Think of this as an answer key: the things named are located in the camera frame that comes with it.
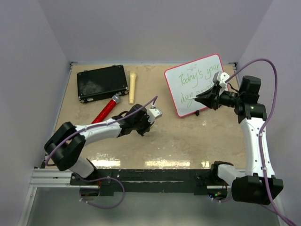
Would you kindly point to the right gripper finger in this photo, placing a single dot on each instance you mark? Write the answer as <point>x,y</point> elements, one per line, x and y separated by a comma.
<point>207,94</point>
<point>208,102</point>

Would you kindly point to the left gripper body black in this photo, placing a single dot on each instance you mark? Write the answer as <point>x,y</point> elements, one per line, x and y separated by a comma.
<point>142,126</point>

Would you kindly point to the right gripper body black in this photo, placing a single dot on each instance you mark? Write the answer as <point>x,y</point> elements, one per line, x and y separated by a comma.
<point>225,98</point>

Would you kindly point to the pink framed whiteboard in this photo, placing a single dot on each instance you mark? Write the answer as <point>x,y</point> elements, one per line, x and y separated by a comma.
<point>190,79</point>

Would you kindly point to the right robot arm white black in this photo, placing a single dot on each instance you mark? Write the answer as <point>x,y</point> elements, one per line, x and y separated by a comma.
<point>258,184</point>

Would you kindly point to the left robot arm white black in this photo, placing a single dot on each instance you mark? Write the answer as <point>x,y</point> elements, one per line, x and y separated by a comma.
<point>66,144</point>

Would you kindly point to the cream toy microphone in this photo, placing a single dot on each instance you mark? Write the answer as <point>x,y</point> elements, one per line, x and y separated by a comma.
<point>132,77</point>

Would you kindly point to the black hard case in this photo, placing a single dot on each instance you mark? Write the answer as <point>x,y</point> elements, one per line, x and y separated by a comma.
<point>102,83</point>

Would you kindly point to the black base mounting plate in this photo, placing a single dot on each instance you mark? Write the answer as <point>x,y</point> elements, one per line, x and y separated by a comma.
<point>107,182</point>

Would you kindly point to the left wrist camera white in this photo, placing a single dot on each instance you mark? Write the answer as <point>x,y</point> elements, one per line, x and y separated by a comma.
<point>154,113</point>

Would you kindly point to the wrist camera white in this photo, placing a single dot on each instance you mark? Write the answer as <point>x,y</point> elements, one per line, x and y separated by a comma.
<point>154,113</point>
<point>220,79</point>

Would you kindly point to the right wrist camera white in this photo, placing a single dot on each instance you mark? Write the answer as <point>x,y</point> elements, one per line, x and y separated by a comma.
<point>220,79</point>

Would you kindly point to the aluminium frame rail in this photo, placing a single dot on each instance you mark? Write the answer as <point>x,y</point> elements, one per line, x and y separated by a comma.
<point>46,178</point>

